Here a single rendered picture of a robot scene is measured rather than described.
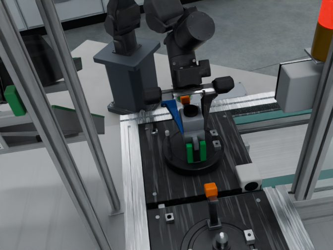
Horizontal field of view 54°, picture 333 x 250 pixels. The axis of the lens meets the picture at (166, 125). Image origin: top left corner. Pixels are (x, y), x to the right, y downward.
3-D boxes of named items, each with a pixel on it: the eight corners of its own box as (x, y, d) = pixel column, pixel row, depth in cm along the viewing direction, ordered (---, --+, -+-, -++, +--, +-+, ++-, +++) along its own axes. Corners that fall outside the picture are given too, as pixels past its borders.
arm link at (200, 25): (143, 17, 69) (162, -12, 58) (175, 5, 72) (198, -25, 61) (168, 66, 70) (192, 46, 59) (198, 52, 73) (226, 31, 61)
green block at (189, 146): (187, 159, 72) (185, 143, 68) (192, 158, 72) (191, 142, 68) (188, 163, 71) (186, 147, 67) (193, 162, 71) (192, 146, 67)
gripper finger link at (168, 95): (158, 94, 70) (158, 91, 66) (201, 88, 70) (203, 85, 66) (160, 104, 70) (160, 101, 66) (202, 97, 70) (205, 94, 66)
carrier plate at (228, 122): (139, 130, 86) (138, 124, 84) (229, 116, 86) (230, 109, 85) (147, 209, 68) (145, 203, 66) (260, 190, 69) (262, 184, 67)
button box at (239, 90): (171, 108, 99) (169, 91, 95) (240, 97, 100) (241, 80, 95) (175, 123, 94) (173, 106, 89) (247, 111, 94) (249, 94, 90)
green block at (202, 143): (199, 157, 72) (198, 141, 68) (204, 156, 72) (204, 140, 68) (200, 161, 71) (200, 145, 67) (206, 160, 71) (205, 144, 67)
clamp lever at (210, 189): (207, 219, 60) (203, 183, 57) (218, 218, 60) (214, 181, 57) (211, 232, 56) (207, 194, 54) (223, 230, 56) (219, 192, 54)
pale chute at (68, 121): (53, 136, 82) (52, 118, 82) (105, 134, 80) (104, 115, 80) (-23, 135, 54) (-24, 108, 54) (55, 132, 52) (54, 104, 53)
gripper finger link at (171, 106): (160, 105, 71) (160, 100, 65) (177, 102, 71) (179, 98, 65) (165, 137, 71) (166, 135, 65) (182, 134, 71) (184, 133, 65)
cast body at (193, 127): (179, 125, 74) (177, 100, 69) (198, 122, 74) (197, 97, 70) (186, 152, 68) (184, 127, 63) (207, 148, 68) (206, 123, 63)
